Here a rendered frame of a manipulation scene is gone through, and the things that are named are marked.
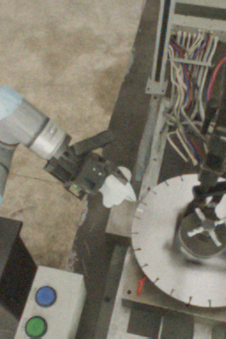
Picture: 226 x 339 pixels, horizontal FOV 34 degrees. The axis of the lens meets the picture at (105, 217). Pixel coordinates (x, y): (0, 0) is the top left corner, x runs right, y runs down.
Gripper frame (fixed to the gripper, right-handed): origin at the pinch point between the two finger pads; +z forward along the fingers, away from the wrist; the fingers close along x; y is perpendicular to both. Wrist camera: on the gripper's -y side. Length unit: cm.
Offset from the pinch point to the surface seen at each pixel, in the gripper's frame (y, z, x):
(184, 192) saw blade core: -8.9, 11.7, 1.4
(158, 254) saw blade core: 8.9, 11.6, 1.8
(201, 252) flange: 4.7, 18.1, 7.4
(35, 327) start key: 34.1, -1.1, -11.8
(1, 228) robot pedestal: 12.8, -14.5, -41.0
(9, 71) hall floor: -106, -48, -158
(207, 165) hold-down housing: -5.4, 3.8, 17.8
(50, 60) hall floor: -126, -31, -147
